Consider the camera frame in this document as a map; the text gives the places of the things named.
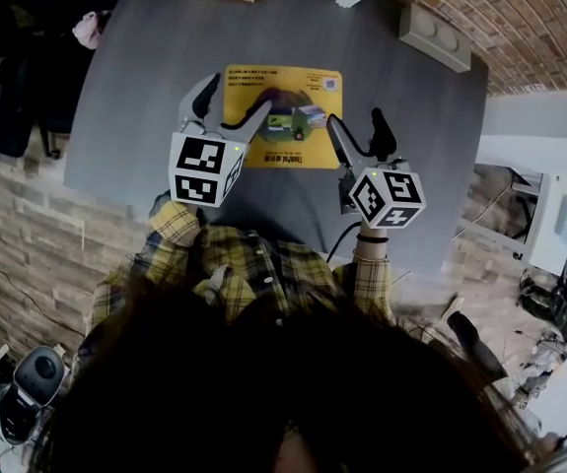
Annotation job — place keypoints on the person's right forearm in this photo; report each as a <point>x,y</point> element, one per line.
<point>372,279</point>

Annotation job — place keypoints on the yellow printed booklet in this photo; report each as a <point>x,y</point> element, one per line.
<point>303,87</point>

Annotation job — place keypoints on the black wrist band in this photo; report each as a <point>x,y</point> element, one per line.
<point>372,239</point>

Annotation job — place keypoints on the dark rounded machine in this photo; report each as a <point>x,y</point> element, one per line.
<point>39,375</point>

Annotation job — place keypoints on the person's left forearm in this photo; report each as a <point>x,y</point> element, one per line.
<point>174,222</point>

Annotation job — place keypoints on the black office chair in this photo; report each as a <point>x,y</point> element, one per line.
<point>12,91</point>

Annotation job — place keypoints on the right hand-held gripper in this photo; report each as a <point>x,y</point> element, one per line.
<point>386,200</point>

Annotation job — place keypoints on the beige socket box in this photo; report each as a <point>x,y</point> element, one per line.
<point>436,37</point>

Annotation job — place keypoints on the white desk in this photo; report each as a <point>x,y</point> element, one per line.
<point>534,151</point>

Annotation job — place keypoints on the person's yellow plaid shirt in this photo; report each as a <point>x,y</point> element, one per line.
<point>263,269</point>

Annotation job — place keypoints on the pink cloth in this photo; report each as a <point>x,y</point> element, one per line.
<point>88,30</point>

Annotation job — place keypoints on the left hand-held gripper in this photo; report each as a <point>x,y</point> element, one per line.
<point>194,170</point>

